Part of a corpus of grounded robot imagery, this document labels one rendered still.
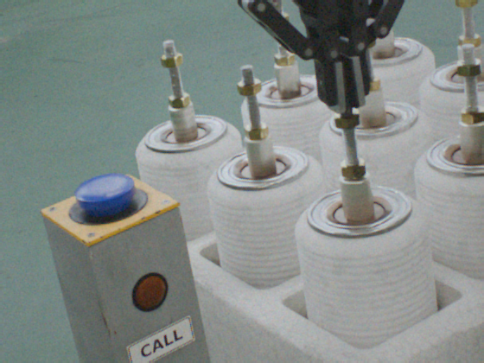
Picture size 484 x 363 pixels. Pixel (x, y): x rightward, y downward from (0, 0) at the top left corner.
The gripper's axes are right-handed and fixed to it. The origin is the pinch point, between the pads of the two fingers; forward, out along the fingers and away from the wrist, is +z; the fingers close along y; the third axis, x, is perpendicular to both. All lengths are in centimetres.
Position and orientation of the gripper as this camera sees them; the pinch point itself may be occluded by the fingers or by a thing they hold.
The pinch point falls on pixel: (342, 81)
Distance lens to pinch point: 76.3
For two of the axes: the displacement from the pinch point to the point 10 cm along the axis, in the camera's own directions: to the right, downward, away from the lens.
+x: -3.5, -3.0, 8.9
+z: 1.7, 9.1, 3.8
